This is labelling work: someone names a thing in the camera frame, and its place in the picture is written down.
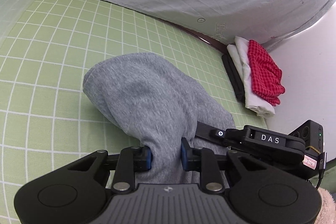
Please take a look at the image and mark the red checkered shorts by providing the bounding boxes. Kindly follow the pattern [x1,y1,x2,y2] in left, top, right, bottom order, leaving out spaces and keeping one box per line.
[247,40,285,106]

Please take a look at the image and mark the black folded garment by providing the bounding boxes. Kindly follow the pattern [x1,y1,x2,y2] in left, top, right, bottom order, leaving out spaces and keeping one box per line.
[222,53,245,104]

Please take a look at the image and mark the black usb cable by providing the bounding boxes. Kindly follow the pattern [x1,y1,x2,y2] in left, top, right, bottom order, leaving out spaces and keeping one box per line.
[314,151,328,189]

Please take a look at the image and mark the white folded garment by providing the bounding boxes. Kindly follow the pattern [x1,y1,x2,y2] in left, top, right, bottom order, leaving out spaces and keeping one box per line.
[227,36,275,118]

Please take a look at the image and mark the black camera box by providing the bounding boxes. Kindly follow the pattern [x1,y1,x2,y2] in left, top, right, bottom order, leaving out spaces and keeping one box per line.
[289,120,324,160]

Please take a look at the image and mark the green grid table mat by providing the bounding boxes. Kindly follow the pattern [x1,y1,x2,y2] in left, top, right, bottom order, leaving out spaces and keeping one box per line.
[1,0,266,223]

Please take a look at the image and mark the grey sweatpants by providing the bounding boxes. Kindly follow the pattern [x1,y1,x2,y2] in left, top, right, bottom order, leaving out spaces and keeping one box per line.
[83,53,235,184]

